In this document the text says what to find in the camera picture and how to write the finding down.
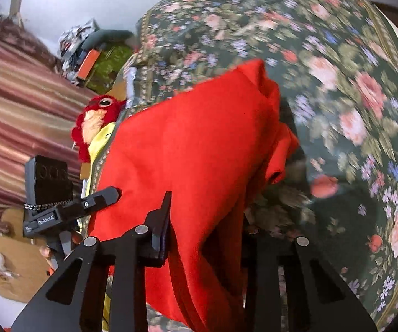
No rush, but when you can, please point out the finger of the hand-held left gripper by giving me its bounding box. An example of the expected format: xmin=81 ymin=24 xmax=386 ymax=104
xmin=80 ymin=187 xmax=122 ymax=215

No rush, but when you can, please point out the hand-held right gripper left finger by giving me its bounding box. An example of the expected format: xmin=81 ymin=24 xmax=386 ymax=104
xmin=10 ymin=191 xmax=172 ymax=332

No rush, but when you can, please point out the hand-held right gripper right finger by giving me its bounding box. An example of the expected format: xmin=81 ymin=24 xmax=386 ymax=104
xmin=243 ymin=226 xmax=378 ymax=332

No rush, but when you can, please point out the red zip jacket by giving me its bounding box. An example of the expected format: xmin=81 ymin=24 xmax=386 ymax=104
xmin=87 ymin=59 xmax=300 ymax=332

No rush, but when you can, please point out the person's left hand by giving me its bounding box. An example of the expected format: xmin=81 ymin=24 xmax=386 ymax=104
xmin=39 ymin=232 xmax=83 ymax=270

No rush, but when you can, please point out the yellow cloth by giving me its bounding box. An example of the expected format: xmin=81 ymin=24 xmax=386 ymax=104
xmin=81 ymin=123 xmax=118 ymax=332

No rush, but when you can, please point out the red plush toy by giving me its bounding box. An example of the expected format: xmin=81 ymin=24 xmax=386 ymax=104
xmin=71 ymin=95 xmax=127 ymax=163

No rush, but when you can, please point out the brown cardboard box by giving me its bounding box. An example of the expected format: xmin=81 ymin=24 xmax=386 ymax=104
xmin=0 ymin=207 xmax=56 ymax=303

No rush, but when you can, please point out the striped curtain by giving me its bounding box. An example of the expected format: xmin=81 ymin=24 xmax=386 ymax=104
xmin=0 ymin=17 xmax=97 ymax=229

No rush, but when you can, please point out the green patterned cloth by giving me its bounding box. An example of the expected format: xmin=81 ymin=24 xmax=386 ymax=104
xmin=86 ymin=45 xmax=133 ymax=92

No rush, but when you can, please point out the orange box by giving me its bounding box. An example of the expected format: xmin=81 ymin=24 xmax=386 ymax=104
xmin=76 ymin=49 xmax=102 ymax=78

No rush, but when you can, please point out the grey-green plush cushion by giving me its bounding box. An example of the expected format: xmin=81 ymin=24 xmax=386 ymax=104
xmin=81 ymin=29 xmax=133 ymax=51

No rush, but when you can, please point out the green floral blanket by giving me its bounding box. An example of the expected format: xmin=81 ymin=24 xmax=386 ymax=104
xmin=91 ymin=0 xmax=398 ymax=332

